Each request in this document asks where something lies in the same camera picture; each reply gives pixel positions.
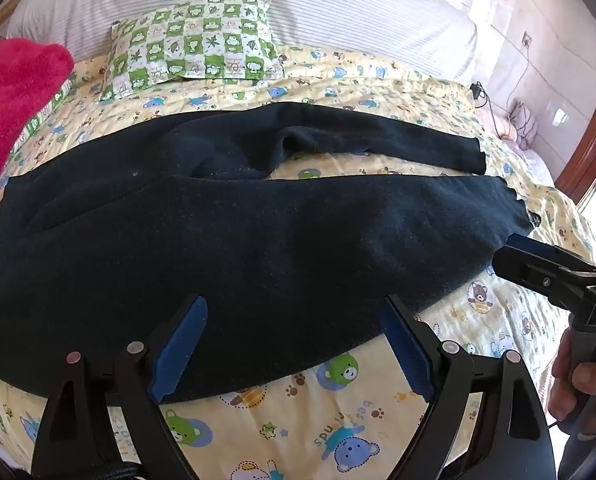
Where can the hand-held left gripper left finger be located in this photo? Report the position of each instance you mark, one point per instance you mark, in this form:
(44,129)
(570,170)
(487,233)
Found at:
(178,355)

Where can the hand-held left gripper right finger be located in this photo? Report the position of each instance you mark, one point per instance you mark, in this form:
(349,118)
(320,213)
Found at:
(402,355)

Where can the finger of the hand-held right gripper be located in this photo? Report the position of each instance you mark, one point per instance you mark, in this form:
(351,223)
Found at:
(522,270)
(532,248)

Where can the dark navy pants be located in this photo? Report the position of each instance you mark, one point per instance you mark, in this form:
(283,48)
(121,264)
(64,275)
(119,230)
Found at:
(258,240)

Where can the person's right hand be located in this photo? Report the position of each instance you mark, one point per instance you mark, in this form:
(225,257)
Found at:
(595,385)

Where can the white bed sheet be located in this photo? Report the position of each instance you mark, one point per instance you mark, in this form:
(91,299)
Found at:
(537,165)

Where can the pink cloth bundle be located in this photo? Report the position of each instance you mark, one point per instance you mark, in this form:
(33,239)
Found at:
(521,125)

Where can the yellow bear print blanket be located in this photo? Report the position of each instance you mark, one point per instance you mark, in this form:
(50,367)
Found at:
(288,425)

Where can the black charger plug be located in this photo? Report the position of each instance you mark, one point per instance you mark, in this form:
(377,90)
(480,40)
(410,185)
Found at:
(476,90)

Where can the green checkered pillow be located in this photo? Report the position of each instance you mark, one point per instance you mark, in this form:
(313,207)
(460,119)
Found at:
(198,45)
(40,117)

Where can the magenta fleece blanket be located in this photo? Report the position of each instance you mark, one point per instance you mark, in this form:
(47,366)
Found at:
(13,95)

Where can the wooden door frame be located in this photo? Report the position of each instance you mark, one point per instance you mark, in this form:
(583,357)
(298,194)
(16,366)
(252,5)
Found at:
(590,140)

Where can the white wall socket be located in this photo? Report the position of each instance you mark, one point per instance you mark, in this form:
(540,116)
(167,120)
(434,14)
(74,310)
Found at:
(527,39)

